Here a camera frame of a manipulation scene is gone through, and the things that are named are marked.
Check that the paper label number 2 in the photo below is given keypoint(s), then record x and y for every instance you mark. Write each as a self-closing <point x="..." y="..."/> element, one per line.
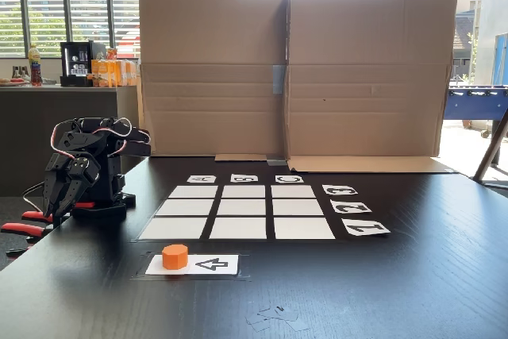
<point x="351" y="207"/>

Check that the blue foosball table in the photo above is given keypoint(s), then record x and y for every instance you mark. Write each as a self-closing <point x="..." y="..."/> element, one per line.
<point x="476" y="105"/>

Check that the plate with food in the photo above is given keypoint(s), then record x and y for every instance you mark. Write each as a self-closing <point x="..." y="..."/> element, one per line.
<point x="14" y="82"/>

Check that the black clamp red knob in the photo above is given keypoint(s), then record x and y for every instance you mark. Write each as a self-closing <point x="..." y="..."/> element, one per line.
<point x="84" y="205"/>

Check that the grey tape strip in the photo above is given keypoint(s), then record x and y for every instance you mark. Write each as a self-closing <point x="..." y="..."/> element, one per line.
<point x="278" y="79"/>

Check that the paper label number 3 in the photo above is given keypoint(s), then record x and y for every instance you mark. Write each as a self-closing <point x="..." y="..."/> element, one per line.
<point x="339" y="190"/>

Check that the paper label letter B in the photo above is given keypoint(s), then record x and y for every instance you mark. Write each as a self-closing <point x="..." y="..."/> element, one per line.
<point x="244" y="178"/>

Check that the paper label letter C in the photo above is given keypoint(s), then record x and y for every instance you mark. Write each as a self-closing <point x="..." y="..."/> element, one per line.
<point x="289" y="179"/>

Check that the iced tea bottle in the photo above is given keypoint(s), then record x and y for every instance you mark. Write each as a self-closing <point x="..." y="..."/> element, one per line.
<point x="35" y="65"/>

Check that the slanted wooden table leg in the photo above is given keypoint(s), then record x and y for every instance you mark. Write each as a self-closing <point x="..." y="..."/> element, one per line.
<point x="490" y="152"/>

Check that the clear plastic scraps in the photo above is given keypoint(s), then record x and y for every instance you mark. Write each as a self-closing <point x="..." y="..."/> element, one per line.
<point x="278" y="315"/>

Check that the brown cardboard box panel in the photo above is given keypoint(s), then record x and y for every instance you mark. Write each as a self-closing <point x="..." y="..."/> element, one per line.
<point x="210" y="37"/>
<point x="369" y="37"/>

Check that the orange round token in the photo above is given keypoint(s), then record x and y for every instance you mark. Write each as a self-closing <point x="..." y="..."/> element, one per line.
<point x="174" y="259"/>

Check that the orange juice carton pack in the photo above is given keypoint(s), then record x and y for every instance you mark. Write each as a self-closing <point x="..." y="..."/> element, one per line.
<point x="128" y="73"/>

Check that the black glass-door cabinet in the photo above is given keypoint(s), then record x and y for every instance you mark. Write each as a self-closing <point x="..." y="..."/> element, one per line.
<point x="75" y="63"/>

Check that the white arrow paper sheet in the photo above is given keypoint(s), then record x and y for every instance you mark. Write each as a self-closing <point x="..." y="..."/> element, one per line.
<point x="222" y="264"/>

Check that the white nine-square grid sheet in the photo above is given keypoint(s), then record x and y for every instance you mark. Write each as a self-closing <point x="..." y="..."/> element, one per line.
<point x="242" y="228"/>

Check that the dark grey counter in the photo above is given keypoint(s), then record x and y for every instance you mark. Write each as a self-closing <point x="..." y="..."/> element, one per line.
<point x="39" y="116"/>

